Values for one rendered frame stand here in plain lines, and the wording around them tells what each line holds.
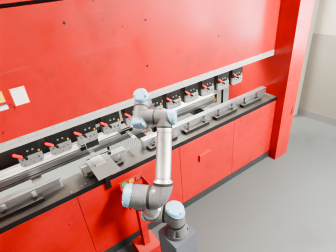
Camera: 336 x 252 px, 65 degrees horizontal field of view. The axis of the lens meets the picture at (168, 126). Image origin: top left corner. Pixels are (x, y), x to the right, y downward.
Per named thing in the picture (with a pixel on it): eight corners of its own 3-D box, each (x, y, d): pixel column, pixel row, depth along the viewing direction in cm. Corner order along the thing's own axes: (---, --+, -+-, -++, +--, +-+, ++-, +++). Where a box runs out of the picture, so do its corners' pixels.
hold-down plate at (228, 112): (216, 120, 271) (216, 118, 269) (213, 118, 275) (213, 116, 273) (237, 111, 284) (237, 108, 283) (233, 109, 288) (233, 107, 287)
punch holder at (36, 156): (22, 168, 177) (13, 148, 169) (20, 162, 184) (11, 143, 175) (45, 159, 184) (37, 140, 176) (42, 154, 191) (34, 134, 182)
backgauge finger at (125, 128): (129, 142, 229) (128, 137, 227) (116, 130, 248) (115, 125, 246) (141, 137, 235) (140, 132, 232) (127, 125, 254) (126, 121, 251)
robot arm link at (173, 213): (184, 229, 162) (183, 214, 155) (162, 227, 164) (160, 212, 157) (186, 214, 172) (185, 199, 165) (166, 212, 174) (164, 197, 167)
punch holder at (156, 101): (148, 118, 223) (146, 101, 215) (143, 115, 230) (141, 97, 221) (163, 112, 230) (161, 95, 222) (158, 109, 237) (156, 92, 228)
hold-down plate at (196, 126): (186, 134, 252) (186, 132, 251) (182, 132, 256) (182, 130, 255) (209, 124, 266) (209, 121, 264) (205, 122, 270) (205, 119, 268)
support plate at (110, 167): (98, 180, 189) (98, 179, 188) (85, 163, 208) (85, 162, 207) (121, 170, 197) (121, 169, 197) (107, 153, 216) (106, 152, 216)
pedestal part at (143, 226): (144, 245, 239) (136, 203, 211) (141, 241, 243) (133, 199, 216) (150, 242, 242) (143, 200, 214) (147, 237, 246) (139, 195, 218)
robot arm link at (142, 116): (151, 124, 124) (153, 103, 128) (128, 123, 126) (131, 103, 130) (154, 130, 131) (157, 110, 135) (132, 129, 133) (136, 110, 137)
